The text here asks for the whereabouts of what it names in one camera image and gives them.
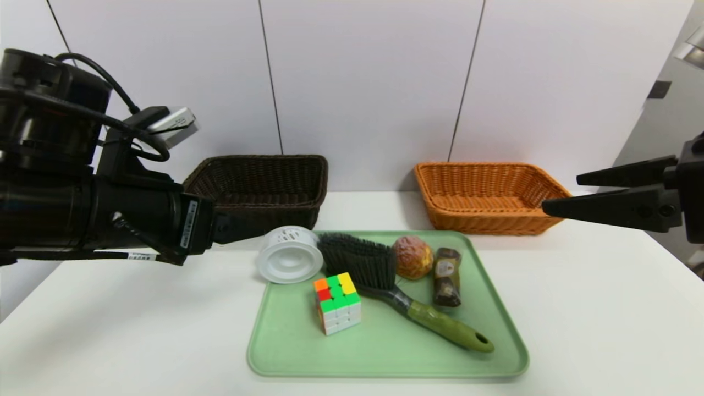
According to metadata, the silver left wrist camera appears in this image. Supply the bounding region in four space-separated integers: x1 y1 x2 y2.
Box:
132 106 197 150

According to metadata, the dark brown wicker basket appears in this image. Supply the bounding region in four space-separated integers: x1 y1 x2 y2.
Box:
183 155 329 232

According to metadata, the colourful puzzle cube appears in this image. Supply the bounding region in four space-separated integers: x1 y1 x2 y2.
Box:
313 272 362 336

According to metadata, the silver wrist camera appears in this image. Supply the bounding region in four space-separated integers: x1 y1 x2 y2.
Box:
132 106 197 150
674 26 704 70

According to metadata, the black brush with green handle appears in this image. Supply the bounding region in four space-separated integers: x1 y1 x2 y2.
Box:
317 232 494 353

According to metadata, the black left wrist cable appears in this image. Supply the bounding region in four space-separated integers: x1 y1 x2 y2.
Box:
0 52 171 163

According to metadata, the round golden bread bun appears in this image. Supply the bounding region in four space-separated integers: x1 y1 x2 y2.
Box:
392 235 434 281

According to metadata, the wrapped chocolate roll snack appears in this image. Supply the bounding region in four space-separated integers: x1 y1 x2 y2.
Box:
432 247 463 307

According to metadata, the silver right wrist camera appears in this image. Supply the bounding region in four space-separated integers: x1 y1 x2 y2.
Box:
674 26 704 70

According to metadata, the orange wicker basket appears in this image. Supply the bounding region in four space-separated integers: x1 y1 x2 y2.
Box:
414 162 573 236

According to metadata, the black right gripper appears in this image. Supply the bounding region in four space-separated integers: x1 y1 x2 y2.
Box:
541 131 704 244

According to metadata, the light green plastic tray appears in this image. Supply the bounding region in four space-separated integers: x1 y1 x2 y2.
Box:
247 230 530 378

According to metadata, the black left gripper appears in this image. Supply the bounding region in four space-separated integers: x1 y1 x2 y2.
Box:
90 176 274 266

